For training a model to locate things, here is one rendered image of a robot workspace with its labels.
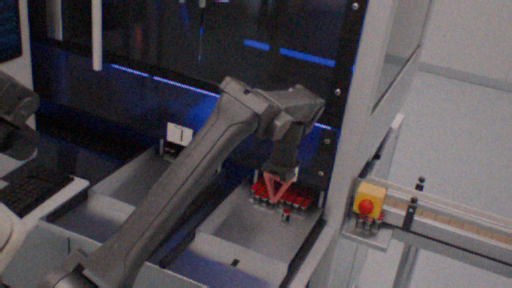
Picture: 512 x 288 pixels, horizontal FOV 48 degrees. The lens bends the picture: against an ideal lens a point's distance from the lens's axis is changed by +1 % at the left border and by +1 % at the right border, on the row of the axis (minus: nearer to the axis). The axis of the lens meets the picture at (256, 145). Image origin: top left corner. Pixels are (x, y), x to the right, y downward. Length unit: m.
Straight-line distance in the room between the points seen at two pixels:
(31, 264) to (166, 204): 1.71
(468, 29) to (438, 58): 0.40
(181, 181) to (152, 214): 0.06
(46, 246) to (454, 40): 4.71
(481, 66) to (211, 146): 5.47
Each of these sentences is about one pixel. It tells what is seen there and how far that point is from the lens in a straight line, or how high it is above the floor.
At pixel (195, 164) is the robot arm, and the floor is 1.41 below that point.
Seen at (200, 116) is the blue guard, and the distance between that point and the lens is 1.65.
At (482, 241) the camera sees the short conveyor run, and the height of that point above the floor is 0.93.
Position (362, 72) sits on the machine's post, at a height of 1.35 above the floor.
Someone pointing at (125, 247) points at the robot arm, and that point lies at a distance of 0.77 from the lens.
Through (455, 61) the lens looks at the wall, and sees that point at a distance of 6.16.
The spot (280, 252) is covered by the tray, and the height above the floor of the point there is 0.88.
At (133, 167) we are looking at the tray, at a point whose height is 0.89.
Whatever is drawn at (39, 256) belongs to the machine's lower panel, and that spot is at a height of 0.32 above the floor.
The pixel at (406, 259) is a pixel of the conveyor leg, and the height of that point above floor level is 0.76.
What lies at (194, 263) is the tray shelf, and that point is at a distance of 1.44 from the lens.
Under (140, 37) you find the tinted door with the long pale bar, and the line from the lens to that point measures 1.70.
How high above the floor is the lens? 1.79
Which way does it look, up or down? 27 degrees down
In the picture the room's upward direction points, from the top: 8 degrees clockwise
